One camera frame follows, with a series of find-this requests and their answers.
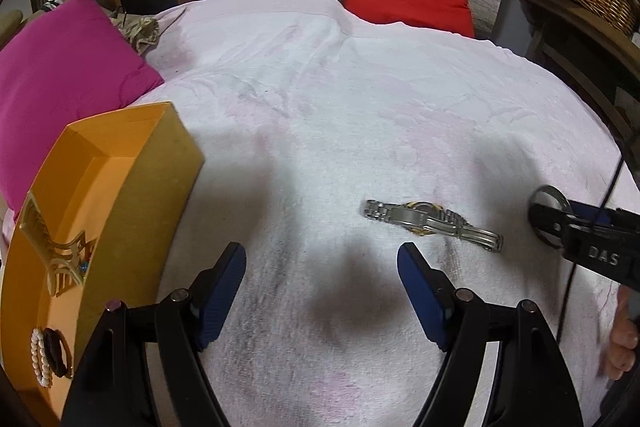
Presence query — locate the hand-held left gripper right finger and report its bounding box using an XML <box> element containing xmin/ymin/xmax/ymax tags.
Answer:
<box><xmin>397</xmin><ymin>242</ymin><xmax>587</xmax><ymax>427</ymax></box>

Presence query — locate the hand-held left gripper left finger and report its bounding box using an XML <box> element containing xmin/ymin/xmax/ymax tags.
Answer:
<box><xmin>61</xmin><ymin>242</ymin><xmax>247</xmax><ymax>427</ymax></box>

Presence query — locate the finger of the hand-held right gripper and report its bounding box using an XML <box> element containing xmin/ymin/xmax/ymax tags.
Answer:
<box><xmin>569</xmin><ymin>200</ymin><xmax>617</xmax><ymax>226</ymax></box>
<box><xmin>529</xmin><ymin>185</ymin><xmax>572</xmax><ymax>252</ymax></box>

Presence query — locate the silver wristwatch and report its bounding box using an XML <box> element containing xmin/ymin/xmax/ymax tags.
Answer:
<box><xmin>362</xmin><ymin>199</ymin><xmax>503</xmax><ymax>254</ymax></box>

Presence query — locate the orange cardboard box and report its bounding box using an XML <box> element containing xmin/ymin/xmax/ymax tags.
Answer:
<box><xmin>0</xmin><ymin>102</ymin><xmax>207</xmax><ymax>427</ymax></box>

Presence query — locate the gold hair claw clip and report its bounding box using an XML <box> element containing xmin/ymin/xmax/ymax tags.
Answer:
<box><xmin>19</xmin><ymin>192</ymin><xmax>97</xmax><ymax>298</ymax></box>

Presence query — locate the black hair tie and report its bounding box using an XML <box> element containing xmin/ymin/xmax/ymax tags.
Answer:
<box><xmin>41</xmin><ymin>329</ymin><xmax>75</xmax><ymax>379</ymax></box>

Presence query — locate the white bead bracelet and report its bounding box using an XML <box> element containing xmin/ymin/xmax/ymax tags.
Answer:
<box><xmin>29</xmin><ymin>328</ymin><xmax>55</xmax><ymax>390</ymax></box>

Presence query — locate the person's right hand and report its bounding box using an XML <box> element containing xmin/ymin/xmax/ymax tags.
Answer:
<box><xmin>600</xmin><ymin>284</ymin><xmax>640</xmax><ymax>380</ymax></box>

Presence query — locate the wooden shelf unit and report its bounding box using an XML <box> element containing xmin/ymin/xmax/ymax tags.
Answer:
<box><xmin>510</xmin><ymin>0</ymin><xmax>640</xmax><ymax>142</ymax></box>

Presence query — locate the pink cushion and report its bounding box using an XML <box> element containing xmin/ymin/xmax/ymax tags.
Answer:
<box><xmin>0</xmin><ymin>0</ymin><xmax>166</xmax><ymax>218</ymax></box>

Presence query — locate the beige patterned cloth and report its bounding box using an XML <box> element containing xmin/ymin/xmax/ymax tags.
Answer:
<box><xmin>107</xmin><ymin>4</ymin><xmax>188</xmax><ymax>58</ymax></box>

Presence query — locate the beige cushion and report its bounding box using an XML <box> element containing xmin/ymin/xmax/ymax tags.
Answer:
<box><xmin>0</xmin><ymin>9</ymin><xmax>25</xmax><ymax>50</ymax></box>

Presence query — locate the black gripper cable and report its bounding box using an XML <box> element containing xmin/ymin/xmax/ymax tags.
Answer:
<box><xmin>556</xmin><ymin>142</ymin><xmax>632</xmax><ymax>348</ymax></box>

